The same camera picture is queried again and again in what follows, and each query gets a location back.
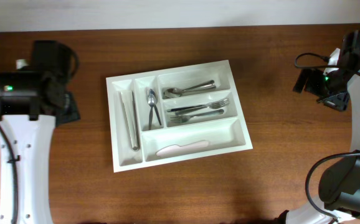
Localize steel kitchen tongs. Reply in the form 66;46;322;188
120;90;140;151

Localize steel fork tines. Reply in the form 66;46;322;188
167;98;230;115

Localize steel fork horizontal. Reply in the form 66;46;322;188
166;98;230;112

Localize small steel teaspoon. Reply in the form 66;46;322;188
147;91;156;130
147;89;162;125

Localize steel tablespoon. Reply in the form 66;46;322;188
163;84;216;98
163;79;216;98

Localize white plastic knife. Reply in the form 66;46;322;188
156;140;210;157

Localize steel fork crossing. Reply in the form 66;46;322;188
169;109;225;123

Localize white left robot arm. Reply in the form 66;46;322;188
0;71;80;223

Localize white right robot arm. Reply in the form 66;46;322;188
276;75;360;224

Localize white plastic cutlery tray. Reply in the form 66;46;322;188
106;60;252;172

